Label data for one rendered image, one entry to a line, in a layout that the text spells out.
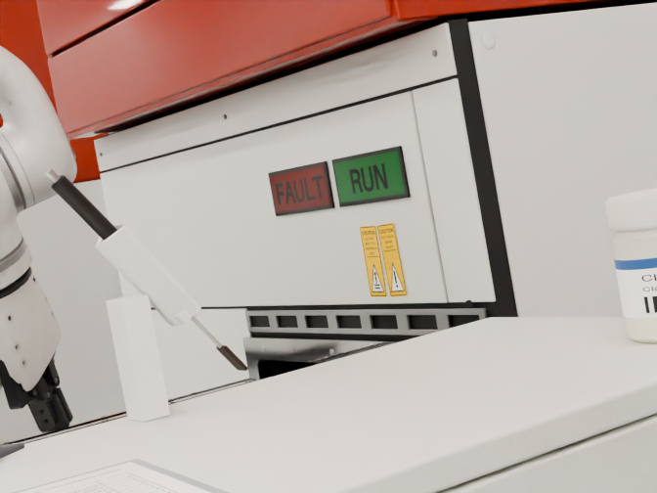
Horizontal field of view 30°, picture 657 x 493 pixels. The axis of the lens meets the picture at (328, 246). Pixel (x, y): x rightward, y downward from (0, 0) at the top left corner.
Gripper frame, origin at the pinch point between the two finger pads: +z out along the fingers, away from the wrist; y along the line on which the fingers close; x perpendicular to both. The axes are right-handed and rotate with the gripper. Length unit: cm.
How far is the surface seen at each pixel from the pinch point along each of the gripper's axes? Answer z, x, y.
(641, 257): -22, 58, 24
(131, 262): -26.9, 25.0, 23.4
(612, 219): -23, 57, 21
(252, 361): 11.4, 13.9, -21.0
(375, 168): -14.7, 35.9, -10.8
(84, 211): -31.1, 22.9, 22.9
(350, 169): -13.8, 32.8, -13.7
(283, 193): -8.7, 23.1, -21.8
